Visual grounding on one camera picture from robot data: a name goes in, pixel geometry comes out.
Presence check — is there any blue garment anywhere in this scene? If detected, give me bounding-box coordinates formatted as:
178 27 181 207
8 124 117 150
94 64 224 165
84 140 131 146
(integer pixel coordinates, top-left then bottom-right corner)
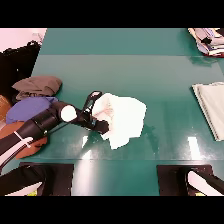
5 96 59 125

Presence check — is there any grey-brown garment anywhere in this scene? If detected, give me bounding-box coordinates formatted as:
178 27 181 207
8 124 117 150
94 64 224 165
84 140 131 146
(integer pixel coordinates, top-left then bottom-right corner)
11 75 63 101

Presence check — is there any heap of clothes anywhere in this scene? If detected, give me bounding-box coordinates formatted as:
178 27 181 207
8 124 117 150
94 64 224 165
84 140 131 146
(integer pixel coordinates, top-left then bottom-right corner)
187 28 224 59

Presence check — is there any black cable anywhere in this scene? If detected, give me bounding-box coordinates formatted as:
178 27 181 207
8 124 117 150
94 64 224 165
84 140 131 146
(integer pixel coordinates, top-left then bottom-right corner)
46 121 71 136

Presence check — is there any pale folded garment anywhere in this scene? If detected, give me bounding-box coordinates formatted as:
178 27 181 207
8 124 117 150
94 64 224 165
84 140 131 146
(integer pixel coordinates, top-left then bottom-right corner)
191 81 224 142

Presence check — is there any orange-brown garment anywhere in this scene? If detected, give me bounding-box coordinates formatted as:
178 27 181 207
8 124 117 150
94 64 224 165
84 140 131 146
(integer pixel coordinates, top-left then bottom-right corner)
0 120 49 160

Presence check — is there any white T-shirt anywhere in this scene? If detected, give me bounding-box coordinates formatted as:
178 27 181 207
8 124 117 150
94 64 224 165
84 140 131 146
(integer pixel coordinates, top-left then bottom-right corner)
90 92 148 150

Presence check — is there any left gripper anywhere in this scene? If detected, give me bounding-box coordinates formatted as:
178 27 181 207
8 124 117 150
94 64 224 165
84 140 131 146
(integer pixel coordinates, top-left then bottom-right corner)
78 115 111 136

